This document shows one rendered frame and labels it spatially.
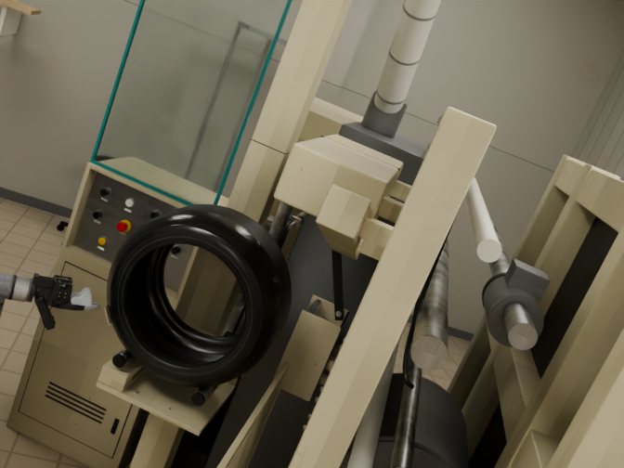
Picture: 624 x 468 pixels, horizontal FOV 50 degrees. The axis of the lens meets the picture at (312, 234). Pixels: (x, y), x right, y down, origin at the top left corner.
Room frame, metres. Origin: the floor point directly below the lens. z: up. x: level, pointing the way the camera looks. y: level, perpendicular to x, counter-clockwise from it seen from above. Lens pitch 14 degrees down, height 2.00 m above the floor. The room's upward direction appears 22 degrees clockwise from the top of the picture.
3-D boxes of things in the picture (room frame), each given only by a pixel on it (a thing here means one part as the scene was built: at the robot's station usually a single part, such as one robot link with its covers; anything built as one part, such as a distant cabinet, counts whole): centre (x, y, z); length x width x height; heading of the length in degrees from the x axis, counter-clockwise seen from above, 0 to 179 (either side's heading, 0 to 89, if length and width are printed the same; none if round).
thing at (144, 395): (2.07, 0.25, 0.80); 0.37 x 0.36 x 0.02; 83
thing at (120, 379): (2.09, 0.39, 0.83); 0.36 x 0.09 x 0.06; 173
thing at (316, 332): (2.25, -0.15, 1.05); 0.20 x 0.15 x 0.30; 173
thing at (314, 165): (1.92, -0.03, 1.71); 0.61 x 0.25 x 0.15; 173
